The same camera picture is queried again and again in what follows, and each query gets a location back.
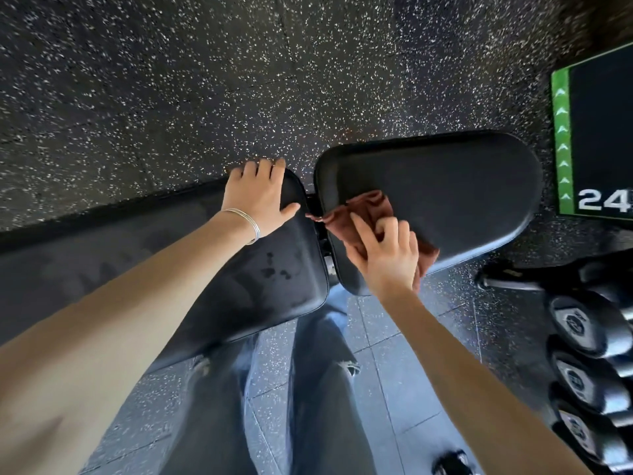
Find black metal rack frame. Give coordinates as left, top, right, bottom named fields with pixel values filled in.
left=475, top=259, right=579, bottom=293

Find metal bench hinge frame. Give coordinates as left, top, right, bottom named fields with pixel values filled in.
left=306, top=193, right=342, bottom=288

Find black bench seat pad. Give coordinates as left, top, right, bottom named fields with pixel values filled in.
left=313, top=130, right=544, bottom=297

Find person's right forearm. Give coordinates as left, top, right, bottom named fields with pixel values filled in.
left=378, top=284, right=592, bottom=475

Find black shoe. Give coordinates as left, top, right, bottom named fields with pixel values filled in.
left=432, top=449, right=471, bottom=475

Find silver bangle bracelet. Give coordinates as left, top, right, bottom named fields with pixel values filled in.
left=220, top=207, right=262, bottom=246

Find brown cleaning cloth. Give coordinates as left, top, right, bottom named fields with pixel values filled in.
left=306, top=190, right=440, bottom=293

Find black bench back pad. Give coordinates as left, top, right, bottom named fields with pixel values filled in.
left=0, top=167, right=331, bottom=374

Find black green-edged numbered box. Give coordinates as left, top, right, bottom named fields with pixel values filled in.
left=551, top=41, right=633, bottom=222

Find person's left forearm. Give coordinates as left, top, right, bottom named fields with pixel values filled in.
left=0, top=211, right=260, bottom=475

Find person's left hand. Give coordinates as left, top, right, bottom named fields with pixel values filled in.
left=221, top=157, right=301, bottom=241

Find black hex dumbbell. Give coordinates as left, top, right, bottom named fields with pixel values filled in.
left=576, top=252, right=633, bottom=304
left=547, top=336, right=633, bottom=416
left=549, top=386, right=633, bottom=473
left=546, top=291, right=633, bottom=360

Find blue ripped jeans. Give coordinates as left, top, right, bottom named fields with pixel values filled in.
left=157, top=284, right=379, bottom=475

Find person's right hand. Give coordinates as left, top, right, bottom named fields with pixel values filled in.
left=344, top=212, right=420, bottom=295

